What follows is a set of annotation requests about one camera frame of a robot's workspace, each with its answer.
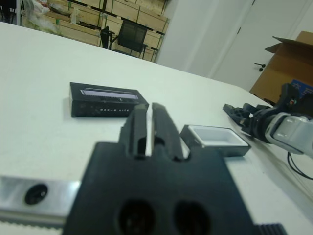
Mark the black waste bin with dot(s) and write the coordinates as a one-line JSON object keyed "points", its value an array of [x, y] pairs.
{"points": [[105, 38]]}

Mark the black office chair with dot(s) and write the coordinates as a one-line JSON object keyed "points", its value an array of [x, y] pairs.
{"points": [[133, 36]]}

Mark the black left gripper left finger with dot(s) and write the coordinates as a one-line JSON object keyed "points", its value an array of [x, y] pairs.
{"points": [[137, 127]]}

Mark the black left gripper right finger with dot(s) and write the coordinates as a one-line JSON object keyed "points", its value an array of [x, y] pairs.
{"points": [[163, 132]]}

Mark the crumpled shiny plastic bag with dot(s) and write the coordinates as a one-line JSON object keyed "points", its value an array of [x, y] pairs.
{"points": [[39, 22]]}

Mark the blue box white lettering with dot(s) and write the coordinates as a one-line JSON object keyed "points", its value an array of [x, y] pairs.
{"points": [[305, 88]]}

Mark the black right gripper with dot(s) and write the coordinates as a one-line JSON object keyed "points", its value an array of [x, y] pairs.
{"points": [[259, 122]]}

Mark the black box lid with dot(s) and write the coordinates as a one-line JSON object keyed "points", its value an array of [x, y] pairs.
{"points": [[97, 109]]}

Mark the open brown cardboard box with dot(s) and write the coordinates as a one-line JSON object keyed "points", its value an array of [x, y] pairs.
{"points": [[281, 68]]}

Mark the black box base white insert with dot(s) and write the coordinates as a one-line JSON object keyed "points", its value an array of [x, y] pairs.
{"points": [[220, 147]]}

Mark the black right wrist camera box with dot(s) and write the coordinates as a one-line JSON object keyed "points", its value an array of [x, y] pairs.
{"points": [[287, 95]]}

